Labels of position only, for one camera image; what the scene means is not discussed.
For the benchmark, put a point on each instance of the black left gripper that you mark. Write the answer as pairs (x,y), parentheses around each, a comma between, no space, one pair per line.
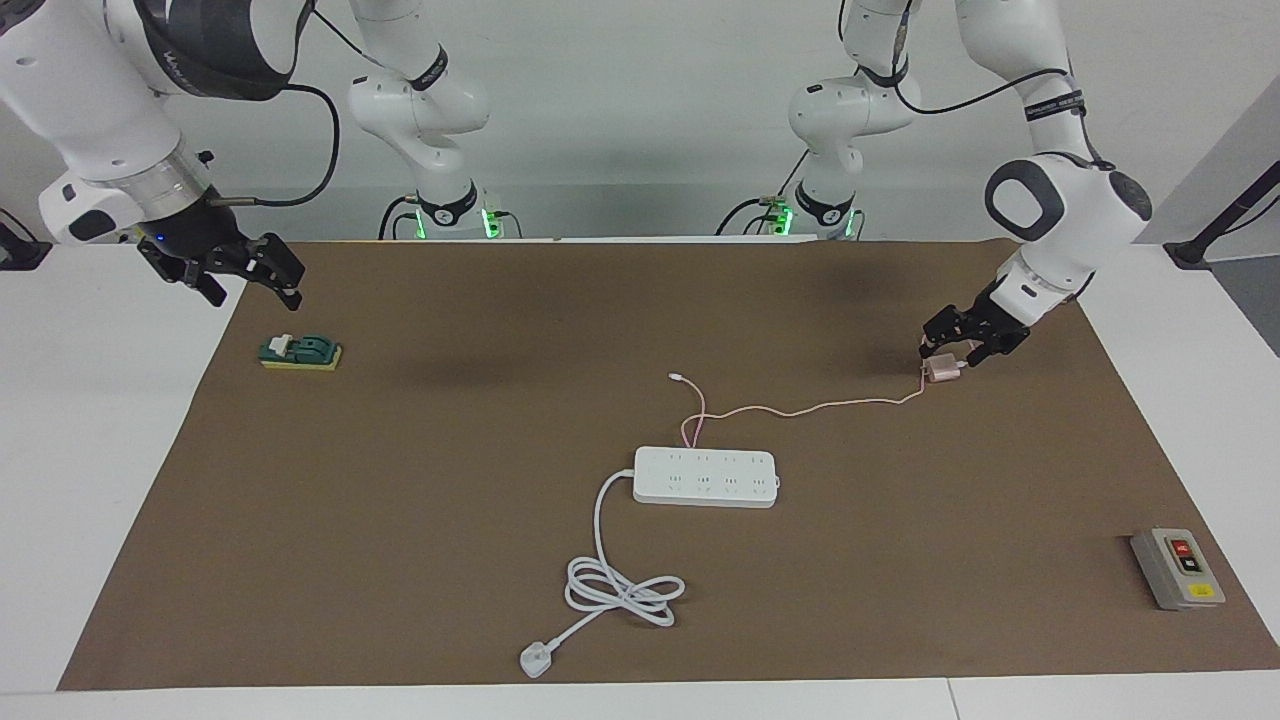
(985,325)

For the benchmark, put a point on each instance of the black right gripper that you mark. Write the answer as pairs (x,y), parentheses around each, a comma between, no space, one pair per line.
(200,245)

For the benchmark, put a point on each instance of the pink charger adapter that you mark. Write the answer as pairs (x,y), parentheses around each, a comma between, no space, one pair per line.
(942,372)

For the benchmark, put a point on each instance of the small black clamp stand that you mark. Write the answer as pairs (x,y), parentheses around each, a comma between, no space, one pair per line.
(20,255)

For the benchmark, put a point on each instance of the black clamp stand with pole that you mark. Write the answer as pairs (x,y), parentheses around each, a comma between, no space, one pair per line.
(1190,255)

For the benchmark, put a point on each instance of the brown table mat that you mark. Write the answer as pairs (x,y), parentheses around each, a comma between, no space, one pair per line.
(400,520)

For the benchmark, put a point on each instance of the green knife switch yellow base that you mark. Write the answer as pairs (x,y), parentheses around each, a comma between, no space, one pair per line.
(310,352)

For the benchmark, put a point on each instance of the grey push-button switch box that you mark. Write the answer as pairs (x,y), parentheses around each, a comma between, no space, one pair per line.
(1175,575)

